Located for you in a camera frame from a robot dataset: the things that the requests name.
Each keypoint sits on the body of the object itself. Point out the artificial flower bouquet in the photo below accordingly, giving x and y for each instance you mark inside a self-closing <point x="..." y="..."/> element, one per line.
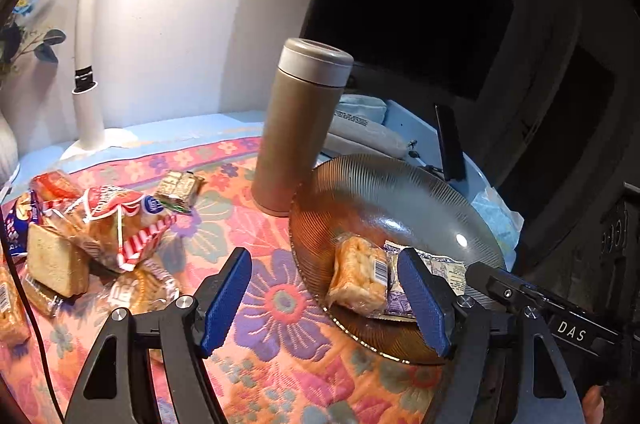
<point x="42" y="42"/>

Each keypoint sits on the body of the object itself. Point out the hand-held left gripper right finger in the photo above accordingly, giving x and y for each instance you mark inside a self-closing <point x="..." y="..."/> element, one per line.
<point x="422" y="304"/>

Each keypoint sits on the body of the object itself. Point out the light blue tissue pack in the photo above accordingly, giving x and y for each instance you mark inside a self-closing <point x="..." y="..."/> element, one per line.
<point x="360" y="109"/>

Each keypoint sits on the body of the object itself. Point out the red striped snack bag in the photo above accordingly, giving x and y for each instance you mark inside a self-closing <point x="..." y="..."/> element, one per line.
<point x="125" y="229"/>

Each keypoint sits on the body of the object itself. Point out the barcoded golden cracker packet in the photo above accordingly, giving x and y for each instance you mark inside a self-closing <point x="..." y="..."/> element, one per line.
<point x="10" y="309"/>

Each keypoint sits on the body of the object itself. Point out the red orange snack packet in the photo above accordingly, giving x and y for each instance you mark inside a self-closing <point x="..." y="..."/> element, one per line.
<point x="55" y="186"/>

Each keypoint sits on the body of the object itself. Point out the wrapped bread slice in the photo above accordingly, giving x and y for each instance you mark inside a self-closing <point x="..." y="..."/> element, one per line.
<point x="55" y="261"/>

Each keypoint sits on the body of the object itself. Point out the green trimmed snack packet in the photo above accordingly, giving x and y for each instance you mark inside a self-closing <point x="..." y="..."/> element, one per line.
<point x="179" y="190"/>

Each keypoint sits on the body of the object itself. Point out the clear round cracker packet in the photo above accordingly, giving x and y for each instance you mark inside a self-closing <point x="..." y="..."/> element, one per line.
<point x="145" y="286"/>

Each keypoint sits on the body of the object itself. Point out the white soft pack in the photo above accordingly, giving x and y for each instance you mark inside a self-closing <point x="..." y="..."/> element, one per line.
<point x="365" y="139"/>

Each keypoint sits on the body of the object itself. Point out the tan thermos bottle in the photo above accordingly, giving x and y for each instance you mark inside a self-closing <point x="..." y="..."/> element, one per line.
<point x="295" y="124"/>

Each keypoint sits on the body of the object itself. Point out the purple snack packet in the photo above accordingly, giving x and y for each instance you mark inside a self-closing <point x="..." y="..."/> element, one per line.
<point x="397" y="301"/>

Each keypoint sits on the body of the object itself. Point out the white desk lamp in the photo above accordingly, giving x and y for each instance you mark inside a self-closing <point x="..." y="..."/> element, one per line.
<point x="90" y="104"/>

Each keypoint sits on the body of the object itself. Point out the ribbed amber glass plate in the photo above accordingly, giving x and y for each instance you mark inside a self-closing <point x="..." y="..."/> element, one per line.
<point x="380" y="199"/>

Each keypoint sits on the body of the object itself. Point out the small clear snack packet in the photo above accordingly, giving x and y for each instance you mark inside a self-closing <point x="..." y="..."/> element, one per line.
<point x="40" y="299"/>

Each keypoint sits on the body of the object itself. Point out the white clear snack packet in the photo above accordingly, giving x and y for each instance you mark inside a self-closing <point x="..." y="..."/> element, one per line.
<point x="445" y="271"/>

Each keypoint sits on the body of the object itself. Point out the person's right hand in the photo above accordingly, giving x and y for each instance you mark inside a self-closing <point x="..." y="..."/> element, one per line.
<point x="594" y="406"/>

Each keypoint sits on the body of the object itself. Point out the floral tablecloth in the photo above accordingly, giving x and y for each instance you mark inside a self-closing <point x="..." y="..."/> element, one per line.
<point x="280" y="304"/>

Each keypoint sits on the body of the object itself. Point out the black phone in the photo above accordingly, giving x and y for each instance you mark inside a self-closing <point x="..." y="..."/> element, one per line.
<point x="450" y="144"/>

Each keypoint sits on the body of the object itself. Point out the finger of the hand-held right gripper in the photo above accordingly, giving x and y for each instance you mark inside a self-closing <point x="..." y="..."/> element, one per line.
<point x="495" y="284"/>

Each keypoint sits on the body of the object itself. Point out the blue snack bag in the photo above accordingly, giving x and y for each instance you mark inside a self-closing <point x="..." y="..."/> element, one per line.
<point x="20" y="224"/>

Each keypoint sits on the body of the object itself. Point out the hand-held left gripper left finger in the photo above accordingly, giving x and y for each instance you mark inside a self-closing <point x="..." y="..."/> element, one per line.
<point x="225" y="299"/>

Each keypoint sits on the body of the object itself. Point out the light blue plastic bag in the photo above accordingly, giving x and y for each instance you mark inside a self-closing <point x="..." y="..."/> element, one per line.
<point x="495" y="219"/>

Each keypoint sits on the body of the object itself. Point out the dark carved furniture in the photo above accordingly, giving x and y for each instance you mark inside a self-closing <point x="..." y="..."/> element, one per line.
<point x="622" y="249"/>

